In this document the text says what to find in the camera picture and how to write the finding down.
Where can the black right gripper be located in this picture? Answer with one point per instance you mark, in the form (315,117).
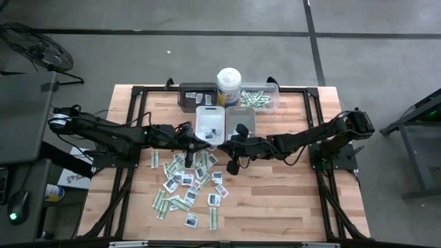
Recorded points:
(244,148)

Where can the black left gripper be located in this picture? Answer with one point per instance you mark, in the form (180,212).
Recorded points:
(186,137)

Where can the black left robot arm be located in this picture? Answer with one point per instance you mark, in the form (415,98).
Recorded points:
(103,132)

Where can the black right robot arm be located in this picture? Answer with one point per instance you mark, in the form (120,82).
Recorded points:
(310,137)

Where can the white plastic bin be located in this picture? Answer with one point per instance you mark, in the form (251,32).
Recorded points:
(210,117)

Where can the grey plastic bin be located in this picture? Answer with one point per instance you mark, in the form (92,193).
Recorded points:
(234,117)

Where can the dark grey plastic tray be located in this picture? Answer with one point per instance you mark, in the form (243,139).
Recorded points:
(203,106)

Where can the disinfectant wipes canister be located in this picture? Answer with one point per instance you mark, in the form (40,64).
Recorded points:
(229,79)

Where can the black table clamp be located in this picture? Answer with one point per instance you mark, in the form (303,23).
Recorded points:
(169,82)
(272,80)

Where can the clear plastic container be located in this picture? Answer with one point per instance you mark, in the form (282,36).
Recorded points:
(272,87)

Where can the white cardboard box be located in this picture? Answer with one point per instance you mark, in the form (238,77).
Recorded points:
(74,177)

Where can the black slanted bar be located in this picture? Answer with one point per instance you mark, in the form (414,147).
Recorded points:
(65,160)

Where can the white and yellow canister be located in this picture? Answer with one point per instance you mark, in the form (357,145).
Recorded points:
(55,193)

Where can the dark metal cart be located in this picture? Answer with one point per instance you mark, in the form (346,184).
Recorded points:
(406,118)

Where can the grey desk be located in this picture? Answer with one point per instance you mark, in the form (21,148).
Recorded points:
(24,113)

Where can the black floor fan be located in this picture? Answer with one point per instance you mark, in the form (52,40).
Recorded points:
(38,48)

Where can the black computer mouse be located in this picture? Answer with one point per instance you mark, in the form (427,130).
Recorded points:
(18,207)

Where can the black keyboard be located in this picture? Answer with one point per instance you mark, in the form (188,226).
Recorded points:
(2,186)

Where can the black metal table frame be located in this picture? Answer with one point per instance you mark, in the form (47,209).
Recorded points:
(158,89)

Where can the white metal bracket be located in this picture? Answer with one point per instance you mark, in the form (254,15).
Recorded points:
(320,245)
(128,244)

